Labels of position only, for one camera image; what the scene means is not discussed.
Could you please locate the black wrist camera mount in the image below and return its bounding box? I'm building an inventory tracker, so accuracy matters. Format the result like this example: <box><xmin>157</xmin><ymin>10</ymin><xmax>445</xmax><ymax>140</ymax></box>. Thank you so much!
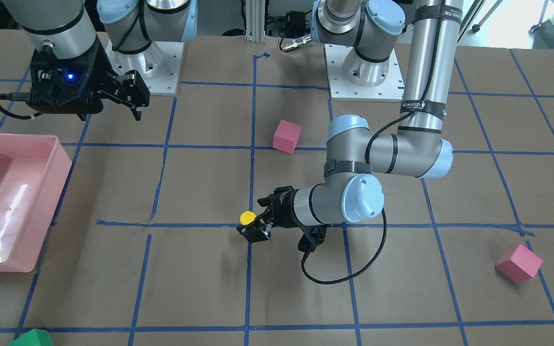
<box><xmin>297</xmin><ymin>224</ymin><xmax>331</xmax><ymax>253</ymax></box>

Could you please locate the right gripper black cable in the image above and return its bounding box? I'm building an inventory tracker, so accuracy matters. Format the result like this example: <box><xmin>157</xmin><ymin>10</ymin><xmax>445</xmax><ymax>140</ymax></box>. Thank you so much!
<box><xmin>0</xmin><ymin>93</ymin><xmax>42</xmax><ymax>121</ymax></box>

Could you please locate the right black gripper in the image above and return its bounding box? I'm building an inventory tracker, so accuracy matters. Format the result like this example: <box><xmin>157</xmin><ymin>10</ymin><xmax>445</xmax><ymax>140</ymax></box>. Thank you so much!
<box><xmin>26</xmin><ymin>38</ymin><xmax>150</xmax><ymax>121</ymax></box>

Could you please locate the green cube table edge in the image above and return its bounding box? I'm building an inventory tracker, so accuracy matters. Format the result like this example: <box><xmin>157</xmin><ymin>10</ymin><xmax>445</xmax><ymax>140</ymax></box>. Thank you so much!
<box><xmin>9</xmin><ymin>329</ymin><xmax>54</xmax><ymax>346</ymax></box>

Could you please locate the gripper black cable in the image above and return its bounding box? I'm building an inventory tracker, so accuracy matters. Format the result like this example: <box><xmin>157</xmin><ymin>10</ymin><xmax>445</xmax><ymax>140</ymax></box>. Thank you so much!
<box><xmin>300</xmin><ymin>19</ymin><xmax>443</xmax><ymax>285</ymax></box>
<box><xmin>0</xmin><ymin>93</ymin><xmax>42</xmax><ymax>121</ymax></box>

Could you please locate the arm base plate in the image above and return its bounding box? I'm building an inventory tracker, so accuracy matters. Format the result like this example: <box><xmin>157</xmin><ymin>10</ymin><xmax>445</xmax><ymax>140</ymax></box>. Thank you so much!
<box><xmin>325</xmin><ymin>44</ymin><xmax>404</xmax><ymax>102</ymax></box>
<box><xmin>106</xmin><ymin>41</ymin><xmax>186</xmax><ymax>96</ymax></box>

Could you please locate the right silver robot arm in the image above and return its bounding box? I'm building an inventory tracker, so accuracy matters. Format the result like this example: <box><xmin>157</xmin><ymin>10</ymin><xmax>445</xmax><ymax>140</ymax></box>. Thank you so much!
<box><xmin>0</xmin><ymin>0</ymin><xmax>198</xmax><ymax>121</ymax></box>

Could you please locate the pink plastic bin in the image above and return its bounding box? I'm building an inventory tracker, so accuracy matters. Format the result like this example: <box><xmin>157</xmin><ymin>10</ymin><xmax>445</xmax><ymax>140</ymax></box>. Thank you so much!
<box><xmin>0</xmin><ymin>133</ymin><xmax>71</xmax><ymax>273</ymax></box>

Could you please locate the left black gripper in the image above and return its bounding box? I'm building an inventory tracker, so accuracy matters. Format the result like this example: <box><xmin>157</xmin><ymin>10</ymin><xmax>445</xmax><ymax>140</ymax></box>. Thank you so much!
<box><xmin>237</xmin><ymin>186</ymin><xmax>301</xmax><ymax>241</ymax></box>

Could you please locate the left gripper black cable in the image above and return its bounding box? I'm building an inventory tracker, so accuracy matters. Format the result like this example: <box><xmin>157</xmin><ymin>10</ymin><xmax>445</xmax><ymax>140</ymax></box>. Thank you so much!
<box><xmin>300</xmin><ymin>19</ymin><xmax>443</xmax><ymax>285</ymax></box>

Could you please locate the silver cable connector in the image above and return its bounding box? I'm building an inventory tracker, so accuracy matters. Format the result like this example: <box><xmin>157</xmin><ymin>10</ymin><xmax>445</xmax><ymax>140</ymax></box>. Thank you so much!
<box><xmin>279</xmin><ymin>34</ymin><xmax>313</xmax><ymax>53</ymax></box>

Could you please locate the pink cube far side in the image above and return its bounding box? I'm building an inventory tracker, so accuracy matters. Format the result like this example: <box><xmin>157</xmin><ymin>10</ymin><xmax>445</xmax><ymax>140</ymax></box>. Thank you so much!
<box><xmin>495</xmin><ymin>245</ymin><xmax>543</xmax><ymax>284</ymax></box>

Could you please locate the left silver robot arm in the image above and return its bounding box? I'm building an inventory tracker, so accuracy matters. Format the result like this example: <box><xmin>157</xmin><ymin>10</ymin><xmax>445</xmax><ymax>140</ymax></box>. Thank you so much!
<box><xmin>237</xmin><ymin>0</ymin><xmax>463</xmax><ymax>243</ymax></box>

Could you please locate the pink cube centre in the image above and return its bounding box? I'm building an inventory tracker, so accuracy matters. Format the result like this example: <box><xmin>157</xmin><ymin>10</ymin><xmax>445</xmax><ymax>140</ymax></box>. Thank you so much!
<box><xmin>272</xmin><ymin>120</ymin><xmax>302</xmax><ymax>154</ymax></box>

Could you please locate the aluminium frame post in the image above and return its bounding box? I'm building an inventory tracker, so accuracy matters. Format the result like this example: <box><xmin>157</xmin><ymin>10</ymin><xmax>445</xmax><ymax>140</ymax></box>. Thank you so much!
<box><xmin>243</xmin><ymin>0</ymin><xmax>267</xmax><ymax>45</ymax></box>

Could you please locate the yellow push button switch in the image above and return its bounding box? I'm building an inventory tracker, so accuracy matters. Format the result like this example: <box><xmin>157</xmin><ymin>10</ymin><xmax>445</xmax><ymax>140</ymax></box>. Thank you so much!
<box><xmin>237</xmin><ymin>211</ymin><xmax>271</xmax><ymax>244</ymax></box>

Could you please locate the pink cube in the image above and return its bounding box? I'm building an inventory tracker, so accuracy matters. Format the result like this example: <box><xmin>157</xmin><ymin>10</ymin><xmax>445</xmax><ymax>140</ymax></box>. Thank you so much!
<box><xmin>495</xmin><ymin>245</ymin><xmax>543</xmax><ymax>284</ymax></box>
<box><xmin>272</xmin><ymin>120</ymin><xmax>302</xmax><ymax>154</ymax></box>

